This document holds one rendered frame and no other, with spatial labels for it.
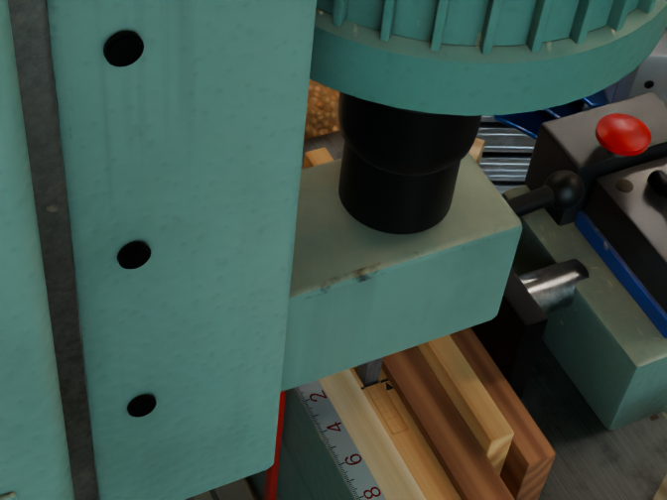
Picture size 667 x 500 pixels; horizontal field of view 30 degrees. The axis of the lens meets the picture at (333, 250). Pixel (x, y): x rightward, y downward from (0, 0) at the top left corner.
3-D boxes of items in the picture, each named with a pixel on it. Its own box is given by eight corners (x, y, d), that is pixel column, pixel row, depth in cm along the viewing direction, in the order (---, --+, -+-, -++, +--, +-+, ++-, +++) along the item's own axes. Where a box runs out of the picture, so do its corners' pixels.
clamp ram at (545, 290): (603, 386, 71) (647, 284, 64) (492, 429, 68) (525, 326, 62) (521, 274, 76) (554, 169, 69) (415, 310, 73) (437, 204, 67)
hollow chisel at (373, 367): (373, 408, 67) (384, 351, 64) (358, 413, 67) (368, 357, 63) (366, 395, 68) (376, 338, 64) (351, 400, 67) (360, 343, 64)
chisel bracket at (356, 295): (493, 339, 62) (528, 223, 56) (234, 430, 57) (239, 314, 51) (423, 237, 66) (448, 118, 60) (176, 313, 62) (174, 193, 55)
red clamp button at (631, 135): (658, 152, 68) (664, 138, 67) (613, 166, 67) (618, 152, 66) (627, 117, 70) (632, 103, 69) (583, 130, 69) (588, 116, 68)
